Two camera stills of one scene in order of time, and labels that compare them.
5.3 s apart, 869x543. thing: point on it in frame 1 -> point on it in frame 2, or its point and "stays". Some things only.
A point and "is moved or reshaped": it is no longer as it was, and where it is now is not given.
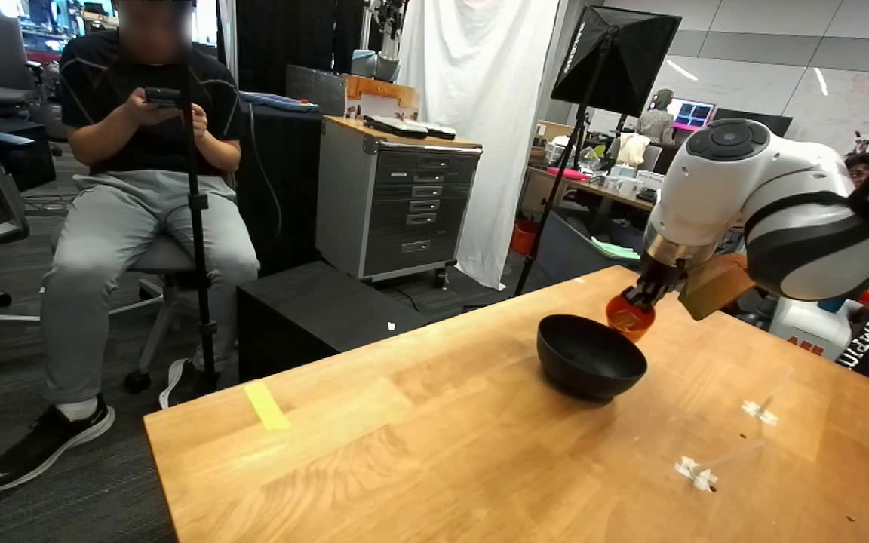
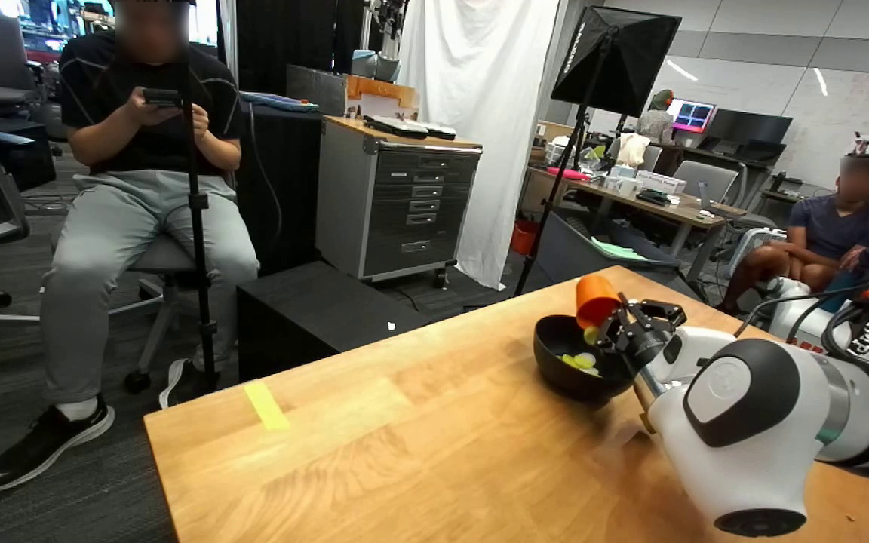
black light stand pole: x=198 y=196 stays
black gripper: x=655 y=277 -> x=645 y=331
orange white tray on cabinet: x=394 y=106 stays
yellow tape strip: x=267 y=404 stays
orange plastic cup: x=627 y=316 is moved or reshaped
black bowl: x=585 y=356 stays
